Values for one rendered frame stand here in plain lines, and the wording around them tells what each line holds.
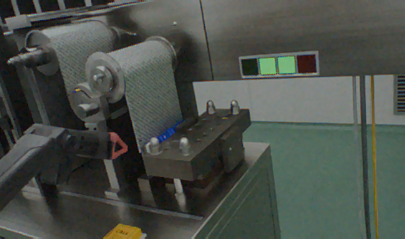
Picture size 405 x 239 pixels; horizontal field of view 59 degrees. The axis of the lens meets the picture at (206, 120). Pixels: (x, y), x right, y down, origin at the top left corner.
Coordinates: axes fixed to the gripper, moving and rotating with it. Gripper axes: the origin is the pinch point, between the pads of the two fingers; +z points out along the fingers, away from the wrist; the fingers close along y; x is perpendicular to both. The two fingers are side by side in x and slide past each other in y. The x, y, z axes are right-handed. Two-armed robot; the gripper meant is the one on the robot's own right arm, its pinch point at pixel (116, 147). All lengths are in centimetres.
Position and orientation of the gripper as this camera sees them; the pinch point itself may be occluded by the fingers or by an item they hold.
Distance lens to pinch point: 100.1
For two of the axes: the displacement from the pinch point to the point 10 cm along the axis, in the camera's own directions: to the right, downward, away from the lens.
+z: 5.0, 1.6, 8.5
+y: 8.6, 0.3, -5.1
